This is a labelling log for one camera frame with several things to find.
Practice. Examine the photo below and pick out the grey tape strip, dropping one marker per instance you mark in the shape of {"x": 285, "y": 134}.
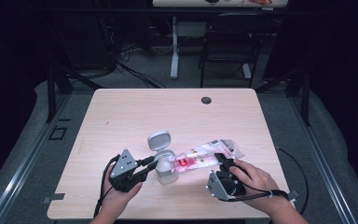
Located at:
{"x": 54, "y": 197}

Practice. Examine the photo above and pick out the white desk leg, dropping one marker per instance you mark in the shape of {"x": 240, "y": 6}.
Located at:
{"x": 246, "y": 71}
{"x": 174, "y": 56}

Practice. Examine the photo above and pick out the person's right hand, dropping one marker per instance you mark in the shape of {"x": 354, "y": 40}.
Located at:
{"x": 258, "y": 183}

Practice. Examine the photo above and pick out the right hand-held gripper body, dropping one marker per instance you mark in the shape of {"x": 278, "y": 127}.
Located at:
{"x": 220, "y": 186}

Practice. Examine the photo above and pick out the red and white pouch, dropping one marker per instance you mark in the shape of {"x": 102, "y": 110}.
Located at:
{"x": 205, "y": 155}

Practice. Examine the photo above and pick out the light wooden background desk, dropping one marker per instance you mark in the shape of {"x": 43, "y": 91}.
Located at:
{"x": 183, "y": 3}

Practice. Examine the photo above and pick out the person's left hand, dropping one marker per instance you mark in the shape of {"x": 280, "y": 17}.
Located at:
{"x": 115, "y": 200}

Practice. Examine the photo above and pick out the black metal stand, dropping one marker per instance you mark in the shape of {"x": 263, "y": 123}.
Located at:
{"x": 306, "y": 99}
{"x": 51, "y": 93}

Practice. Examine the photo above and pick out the black table grommet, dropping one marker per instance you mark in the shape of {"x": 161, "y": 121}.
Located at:
{"x": 206, "y": 100}

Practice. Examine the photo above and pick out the red thing on background desk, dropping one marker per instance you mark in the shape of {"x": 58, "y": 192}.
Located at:
{"x": 261, "y": 2}

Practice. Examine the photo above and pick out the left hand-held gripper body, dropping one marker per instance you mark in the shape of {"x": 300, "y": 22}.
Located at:
{"x": 122, "y": 177}

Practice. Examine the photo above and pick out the black folding chair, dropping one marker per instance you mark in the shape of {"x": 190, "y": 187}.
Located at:
{"x": 233, "y": 34}

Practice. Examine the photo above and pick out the aluminium floor rail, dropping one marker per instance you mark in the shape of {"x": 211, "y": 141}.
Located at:
{"x": 21, "y": 168}
{"x": 323, "y": 168}

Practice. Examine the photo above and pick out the clear jar with grey lid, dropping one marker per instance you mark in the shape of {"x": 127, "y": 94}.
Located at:
{"x": 166, "y": 174}

